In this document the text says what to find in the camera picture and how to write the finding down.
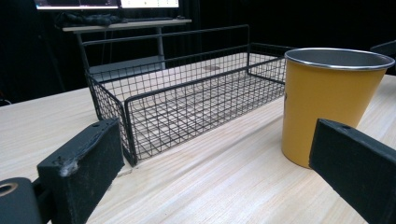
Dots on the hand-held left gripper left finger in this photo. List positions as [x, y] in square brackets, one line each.
[84, 168]

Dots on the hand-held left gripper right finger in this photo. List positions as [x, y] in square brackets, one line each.
[355, 165]

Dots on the yellow metal cup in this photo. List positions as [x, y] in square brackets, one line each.
[323, 102]

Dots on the dark cloth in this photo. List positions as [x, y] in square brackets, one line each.
[87, 19]

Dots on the background desk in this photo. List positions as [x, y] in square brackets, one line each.
[130, 25]

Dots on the computer monitor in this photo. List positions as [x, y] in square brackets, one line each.
[149, 3]
[76, 3]

